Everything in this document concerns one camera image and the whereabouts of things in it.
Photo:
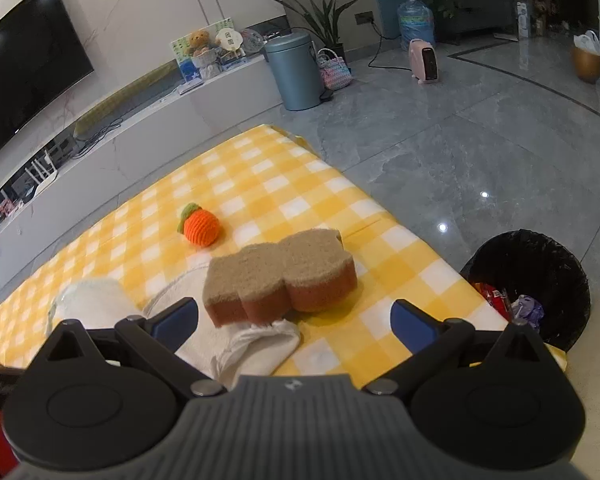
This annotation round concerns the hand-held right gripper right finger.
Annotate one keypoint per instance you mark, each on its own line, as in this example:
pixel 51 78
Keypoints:
pixel 412 325

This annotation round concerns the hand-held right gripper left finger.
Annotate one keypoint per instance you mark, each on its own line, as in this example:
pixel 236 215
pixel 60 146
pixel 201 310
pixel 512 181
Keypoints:
pixel 177 322

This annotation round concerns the orange crochet fruit toy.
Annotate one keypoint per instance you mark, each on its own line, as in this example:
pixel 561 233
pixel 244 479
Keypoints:
pixel 202 227

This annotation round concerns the brown orange sponge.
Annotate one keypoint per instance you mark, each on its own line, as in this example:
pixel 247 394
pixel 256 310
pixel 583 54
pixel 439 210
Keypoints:
pixel 275 270

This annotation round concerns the red wrapper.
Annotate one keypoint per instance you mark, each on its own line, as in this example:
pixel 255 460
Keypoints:
pixel 492 297

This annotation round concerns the white towel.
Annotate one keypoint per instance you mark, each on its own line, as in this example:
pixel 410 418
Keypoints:
pixel 95 300

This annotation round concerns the purple wrapper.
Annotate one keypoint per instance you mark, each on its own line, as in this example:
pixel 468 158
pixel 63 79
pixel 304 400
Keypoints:
pixel 527 310

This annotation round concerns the black lined waste bin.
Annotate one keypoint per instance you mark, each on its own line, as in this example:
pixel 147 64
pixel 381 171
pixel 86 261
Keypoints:
pixel 530 260

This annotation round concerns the yellow checkered tablecloth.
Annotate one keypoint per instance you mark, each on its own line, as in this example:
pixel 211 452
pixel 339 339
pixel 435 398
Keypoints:
pixel 280 185

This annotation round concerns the white marble tv console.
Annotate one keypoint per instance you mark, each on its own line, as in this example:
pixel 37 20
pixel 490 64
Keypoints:
pixel 155 135

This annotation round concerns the white router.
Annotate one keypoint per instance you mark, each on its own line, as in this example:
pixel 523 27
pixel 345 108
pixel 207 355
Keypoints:
pixel 42 175

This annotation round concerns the pink woven basket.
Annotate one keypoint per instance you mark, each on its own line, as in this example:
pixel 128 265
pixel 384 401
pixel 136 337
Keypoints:
pixel 336 72

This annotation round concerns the pink space heater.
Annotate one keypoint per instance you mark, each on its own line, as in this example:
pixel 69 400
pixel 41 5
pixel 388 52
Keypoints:
pixel 425 60

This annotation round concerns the green printed board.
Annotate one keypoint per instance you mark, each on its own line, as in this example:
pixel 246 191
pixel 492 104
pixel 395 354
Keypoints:
pixel 180 47

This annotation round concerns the grey blue trash can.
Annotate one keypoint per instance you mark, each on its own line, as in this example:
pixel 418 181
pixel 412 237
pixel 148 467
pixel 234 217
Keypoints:
pixel 295 72

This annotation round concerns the brown teddy bear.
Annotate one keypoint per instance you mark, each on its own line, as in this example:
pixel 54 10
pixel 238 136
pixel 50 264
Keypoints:
pixel 201 42

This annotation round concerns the white round fan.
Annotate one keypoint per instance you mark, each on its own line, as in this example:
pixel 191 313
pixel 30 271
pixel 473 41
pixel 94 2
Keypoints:
pixel 229 39

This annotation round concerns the black flat television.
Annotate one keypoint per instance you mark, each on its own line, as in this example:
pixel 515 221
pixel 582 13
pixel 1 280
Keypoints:
pixel 25 70

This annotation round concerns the blue water bottle with pump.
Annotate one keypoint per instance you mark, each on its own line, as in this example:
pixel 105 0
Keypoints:
pixel 416 22

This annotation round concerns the golden pot with white bag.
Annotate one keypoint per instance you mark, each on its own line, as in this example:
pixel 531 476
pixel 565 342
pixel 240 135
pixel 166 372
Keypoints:
pixel 587 62

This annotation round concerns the potted snake plant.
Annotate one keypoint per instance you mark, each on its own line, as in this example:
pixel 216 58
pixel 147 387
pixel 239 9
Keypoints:
pixel 325 15

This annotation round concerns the dark cabinet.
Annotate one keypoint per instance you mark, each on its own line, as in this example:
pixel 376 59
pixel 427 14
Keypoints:
pixel 480 0

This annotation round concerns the wall outlet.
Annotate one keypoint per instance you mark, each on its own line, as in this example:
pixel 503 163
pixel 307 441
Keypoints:
pixel 364 18

